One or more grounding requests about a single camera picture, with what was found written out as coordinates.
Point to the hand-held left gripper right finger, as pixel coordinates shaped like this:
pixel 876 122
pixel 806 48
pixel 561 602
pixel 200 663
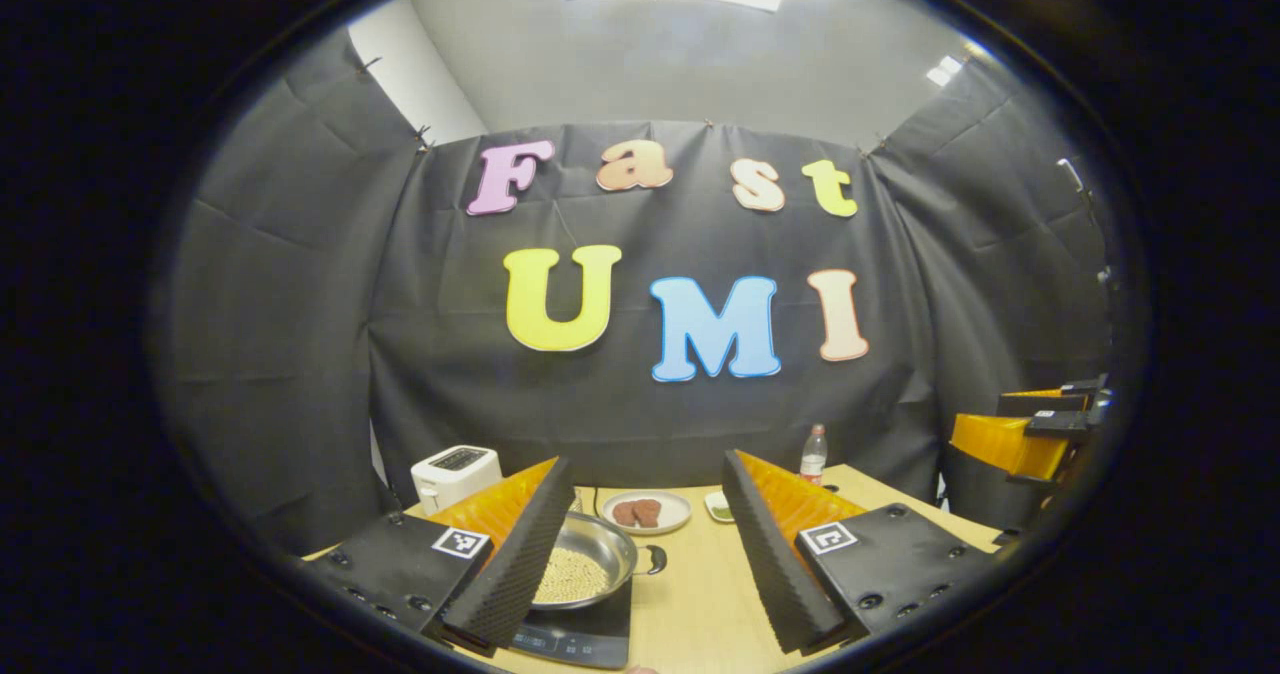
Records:
pixel 775 564

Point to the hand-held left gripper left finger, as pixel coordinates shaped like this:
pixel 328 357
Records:
pixel 520 564

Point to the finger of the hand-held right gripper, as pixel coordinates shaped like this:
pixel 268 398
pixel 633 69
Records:
pixel 1070 419
pixel 1000 499

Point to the pile of yellow soybeans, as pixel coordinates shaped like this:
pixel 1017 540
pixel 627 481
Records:
pixel 572 574

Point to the black induction cooktop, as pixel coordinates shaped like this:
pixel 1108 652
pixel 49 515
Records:
pixel 590 634

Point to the white divided dish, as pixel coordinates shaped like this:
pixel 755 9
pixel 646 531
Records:
pixel 716 499

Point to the white toaster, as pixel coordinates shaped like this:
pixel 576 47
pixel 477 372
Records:
pixel 455 479

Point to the clear plastic water bottle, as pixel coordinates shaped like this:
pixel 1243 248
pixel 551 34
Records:
pixel 813 459

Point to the white round plate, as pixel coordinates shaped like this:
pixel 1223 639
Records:
pixel 675 512

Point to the brown meat piece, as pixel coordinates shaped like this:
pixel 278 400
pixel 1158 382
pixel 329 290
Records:
pixel 650 513
pixel 625 514

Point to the small ceiling light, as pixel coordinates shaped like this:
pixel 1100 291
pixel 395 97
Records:
pixel 943 71

